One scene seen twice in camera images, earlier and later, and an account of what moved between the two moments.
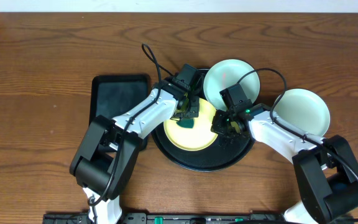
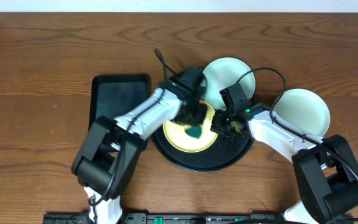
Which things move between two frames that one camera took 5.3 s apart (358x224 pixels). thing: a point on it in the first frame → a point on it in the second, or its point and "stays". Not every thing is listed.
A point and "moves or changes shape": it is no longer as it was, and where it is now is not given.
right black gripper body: [222, 125] stays
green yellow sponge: [188, 123] moves or changes shape
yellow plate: [200, 137] stays
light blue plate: [304, 109] stays
